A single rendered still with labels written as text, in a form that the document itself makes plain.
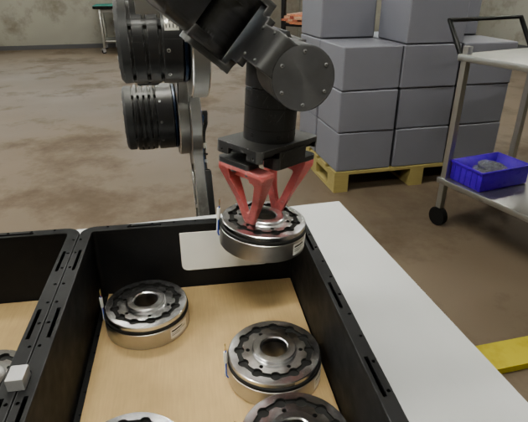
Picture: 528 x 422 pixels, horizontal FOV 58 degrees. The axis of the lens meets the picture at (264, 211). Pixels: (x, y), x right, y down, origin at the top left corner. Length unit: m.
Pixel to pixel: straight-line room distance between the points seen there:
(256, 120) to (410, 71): 2.58
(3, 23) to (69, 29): 1.17
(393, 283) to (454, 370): 0.23
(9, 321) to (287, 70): 0.48
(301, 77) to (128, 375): 0.37
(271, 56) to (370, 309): 0.57
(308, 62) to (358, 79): 2.49
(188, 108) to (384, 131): 1.96
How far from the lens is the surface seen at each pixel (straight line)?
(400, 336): 0.84
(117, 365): 0.60
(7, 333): 0.69
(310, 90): 0.43
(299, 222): 0.57
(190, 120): 1.29
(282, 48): 0.42
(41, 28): 10.75
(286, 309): 0.65
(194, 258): 0.67
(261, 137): 0.51
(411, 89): 3.09
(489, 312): 2.19
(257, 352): 0.53
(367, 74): 2.93
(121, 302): 0.63
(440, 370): 0.80
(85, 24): 10.64
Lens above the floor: 1.23
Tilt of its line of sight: 26 degrees down
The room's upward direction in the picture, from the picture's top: straight up
